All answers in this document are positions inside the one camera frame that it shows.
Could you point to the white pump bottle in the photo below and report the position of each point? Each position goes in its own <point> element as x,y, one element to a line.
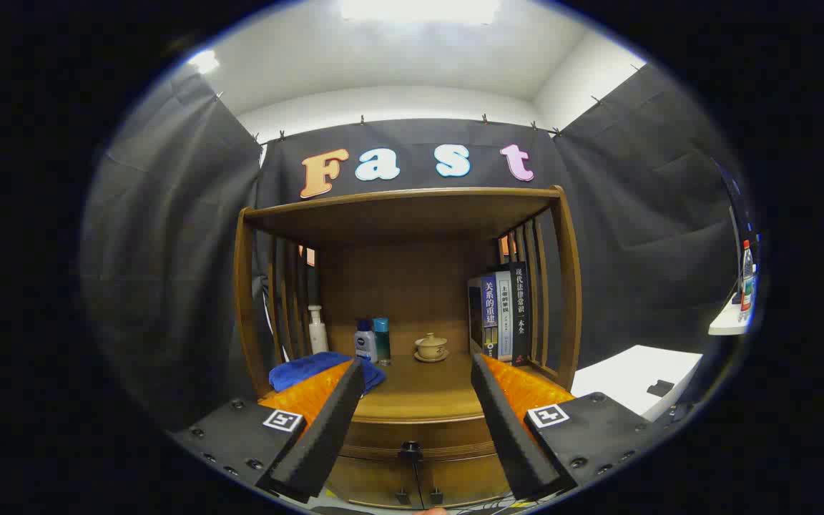
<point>318,336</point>

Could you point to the clear teal bottle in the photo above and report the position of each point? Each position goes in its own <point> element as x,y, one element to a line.
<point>383,343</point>

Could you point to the white ledge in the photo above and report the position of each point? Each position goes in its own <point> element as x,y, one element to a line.
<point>730,325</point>

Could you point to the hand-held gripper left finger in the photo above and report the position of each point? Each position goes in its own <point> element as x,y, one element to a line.
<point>326,436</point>

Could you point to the clear water bottle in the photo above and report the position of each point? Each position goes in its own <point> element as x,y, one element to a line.
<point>747,286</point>

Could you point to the blue towel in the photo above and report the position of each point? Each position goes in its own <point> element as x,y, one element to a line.
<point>305,370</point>

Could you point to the beige saucer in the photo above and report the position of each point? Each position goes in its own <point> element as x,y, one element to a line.
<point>431,359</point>

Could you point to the beige lidded tea cup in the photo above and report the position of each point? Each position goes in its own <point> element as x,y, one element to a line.
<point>431,345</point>

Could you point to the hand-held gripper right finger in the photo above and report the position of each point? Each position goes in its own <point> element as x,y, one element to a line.
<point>512,436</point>

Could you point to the small black item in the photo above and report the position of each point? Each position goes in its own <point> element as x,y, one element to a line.
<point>660,388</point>

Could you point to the white table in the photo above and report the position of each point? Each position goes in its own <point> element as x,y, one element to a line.
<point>619,379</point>

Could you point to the wooden countertop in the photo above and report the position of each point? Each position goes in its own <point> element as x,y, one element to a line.
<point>426,390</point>

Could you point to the ceiling light panel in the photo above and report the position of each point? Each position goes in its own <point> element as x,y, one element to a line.
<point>204,61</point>
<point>419,8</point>

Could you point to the wooden drawer with black knob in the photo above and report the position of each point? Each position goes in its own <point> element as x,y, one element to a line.
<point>448,436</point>

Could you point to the white bottle with blue cap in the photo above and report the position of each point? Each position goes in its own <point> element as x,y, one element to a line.
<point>365,347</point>

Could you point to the grey book with blue spine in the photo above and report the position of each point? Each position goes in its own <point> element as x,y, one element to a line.
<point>488,315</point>

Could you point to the wooden cabinet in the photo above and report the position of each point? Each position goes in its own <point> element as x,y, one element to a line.
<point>412,214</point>

